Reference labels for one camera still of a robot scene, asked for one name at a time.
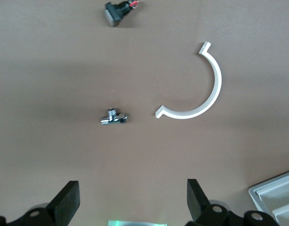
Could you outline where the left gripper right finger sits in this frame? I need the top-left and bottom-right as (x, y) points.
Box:
(186, 178), (242, 226)

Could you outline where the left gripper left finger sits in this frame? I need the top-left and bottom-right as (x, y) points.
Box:
(18, 180), (81, 226)

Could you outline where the white drawer cabinet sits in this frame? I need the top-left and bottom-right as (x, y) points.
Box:
(248, 168), (289, 226)

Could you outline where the chrome tee fitting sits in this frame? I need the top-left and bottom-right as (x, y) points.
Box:
(99, 107), (129, 126)

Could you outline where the white semicircular clamp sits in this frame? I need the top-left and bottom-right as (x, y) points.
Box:
(154, 41), (223, 120)

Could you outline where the black rocker switch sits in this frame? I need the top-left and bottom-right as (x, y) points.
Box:
(104, 0), (140, 28)

